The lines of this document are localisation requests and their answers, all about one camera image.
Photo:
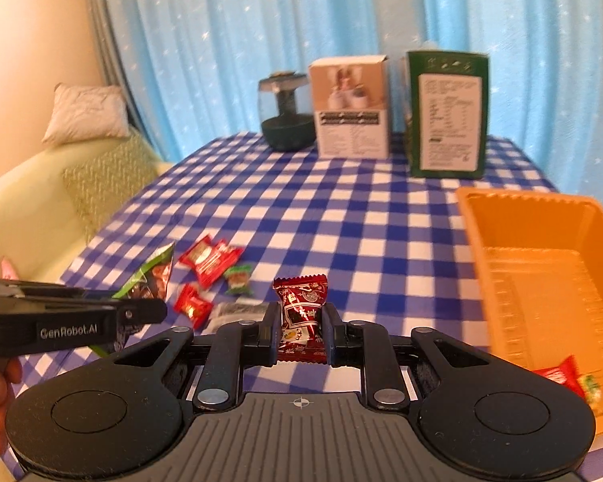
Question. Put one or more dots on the clear dark snack packet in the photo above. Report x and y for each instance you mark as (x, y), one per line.
(233, 311)

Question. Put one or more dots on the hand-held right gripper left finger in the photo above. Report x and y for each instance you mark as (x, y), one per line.
(270, 336)

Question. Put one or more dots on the white pillow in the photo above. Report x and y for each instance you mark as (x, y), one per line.
(88, 113)

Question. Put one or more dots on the orange plastic basket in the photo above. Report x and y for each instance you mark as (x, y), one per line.
(532, 281)

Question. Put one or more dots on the small green candy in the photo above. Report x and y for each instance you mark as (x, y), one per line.
(238, 280)

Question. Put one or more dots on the blue star curtain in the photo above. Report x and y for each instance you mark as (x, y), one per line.
(281, 10)

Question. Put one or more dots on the green snack bag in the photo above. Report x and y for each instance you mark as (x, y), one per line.
(153, 276)

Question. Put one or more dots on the dark green glass jar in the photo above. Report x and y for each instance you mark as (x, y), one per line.
(287, 130)

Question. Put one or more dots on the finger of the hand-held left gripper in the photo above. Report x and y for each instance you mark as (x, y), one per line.
(143, 312)
(55, 293)

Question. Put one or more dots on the dark red candy packet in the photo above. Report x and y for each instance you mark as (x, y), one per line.
(301, 301)

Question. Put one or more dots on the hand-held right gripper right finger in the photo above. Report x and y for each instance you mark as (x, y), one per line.
(332, 336)

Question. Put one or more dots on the light green sofa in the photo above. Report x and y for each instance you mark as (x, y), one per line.
(20, 201)

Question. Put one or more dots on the white cardboard box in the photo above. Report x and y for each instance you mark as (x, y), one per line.
(351, 110)

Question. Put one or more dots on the green cardboard box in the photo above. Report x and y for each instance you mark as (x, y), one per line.
(449, 110)

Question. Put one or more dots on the yellow green candy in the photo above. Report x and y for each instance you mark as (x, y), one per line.
(592, 389)

